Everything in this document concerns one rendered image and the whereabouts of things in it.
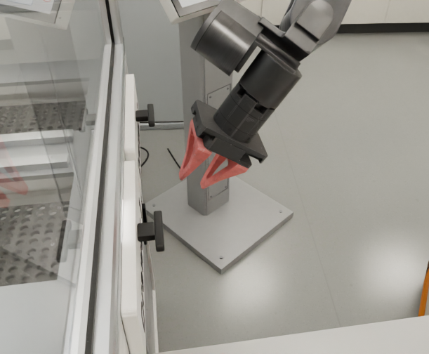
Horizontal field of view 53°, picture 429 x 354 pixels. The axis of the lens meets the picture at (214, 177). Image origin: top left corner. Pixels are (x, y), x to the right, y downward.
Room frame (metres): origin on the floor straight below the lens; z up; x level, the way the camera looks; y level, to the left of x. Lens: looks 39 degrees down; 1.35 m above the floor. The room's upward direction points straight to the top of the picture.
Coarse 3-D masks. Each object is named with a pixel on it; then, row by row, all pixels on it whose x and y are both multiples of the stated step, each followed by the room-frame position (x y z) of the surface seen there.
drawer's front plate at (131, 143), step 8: (128, 80) 0.84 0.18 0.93; (128, 88) 0.80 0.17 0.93; (128, 96) 0.77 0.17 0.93; (136, 96) 0.86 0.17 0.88; (128, 104) 0.74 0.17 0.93; (136, 104) 0.82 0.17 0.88; (128, 112) 0.71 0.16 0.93; (128, 120) 0.68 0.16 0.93; (128, 128) 0.65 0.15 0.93; (136, 128) 0.71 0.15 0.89; (128, 136) 0.63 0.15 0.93; (136, 136) 0.68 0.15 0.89; (128, 144) 0.60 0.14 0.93; (136, 144) 0.65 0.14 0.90; (128, 152) 0.59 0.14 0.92; (136, 152) 0.62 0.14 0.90; (128, 160) 0.59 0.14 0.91; (136, 160) 0.60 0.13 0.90; (136, 168) 0.59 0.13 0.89
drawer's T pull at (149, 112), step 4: (148, 104) 0.77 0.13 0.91; (152, 104) 0.77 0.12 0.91; (148, 108) 0.75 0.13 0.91; (152, 108) 0.75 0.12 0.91; (136, 112) 0.74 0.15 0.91; (140, 112) 0.74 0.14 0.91; (144, 112) 0.74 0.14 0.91; (148, 112) 0.74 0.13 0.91; (152, 112) 0.74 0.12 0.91; (136, 116) 0.72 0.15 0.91; (140, 116) 0.72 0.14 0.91; (144, 116) 0.72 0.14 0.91; (148, 116) 0.72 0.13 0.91; (152, 116) 0.72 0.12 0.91; (136, 120) 0.72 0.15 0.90; (140, 120) 0.72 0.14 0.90; (144, 120) 0.72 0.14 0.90; (148, 120) 0.71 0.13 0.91; (152, 120) 0.71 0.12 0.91; (148, 124) 0.70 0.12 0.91; (152, 124) 0.70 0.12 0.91
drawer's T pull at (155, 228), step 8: (160, 216) 0.45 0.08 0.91; (144, 224) 0.43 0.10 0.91; (152, 224) 0.43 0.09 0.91; (160, 224) 0.43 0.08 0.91; (144, 232) 0.42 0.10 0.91; (152, 232) 0.42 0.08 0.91; (160, 232) 0.42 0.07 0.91; (144, 240) 0.41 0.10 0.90; (160, 240) 0.40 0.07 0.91; (160, 248) 0.39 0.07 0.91
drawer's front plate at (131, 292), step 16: (128, 176) 0.52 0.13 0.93; (128, 192) 0.48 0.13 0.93; (128, 208) 0.45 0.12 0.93; (128, 224) 0.42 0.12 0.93; (128, 240) 0.39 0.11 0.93; (128, 256) 0.36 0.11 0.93; (128, 272) 0.33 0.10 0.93; (128, 288) 0.31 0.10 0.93; (128, 304) 0.29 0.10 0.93; (144, 304) 0.36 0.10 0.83; (128, 320) 0.28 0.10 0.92; (128, 336) 0.28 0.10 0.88; (144, 336) 0.30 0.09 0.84; (144, 352) 0.28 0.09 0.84
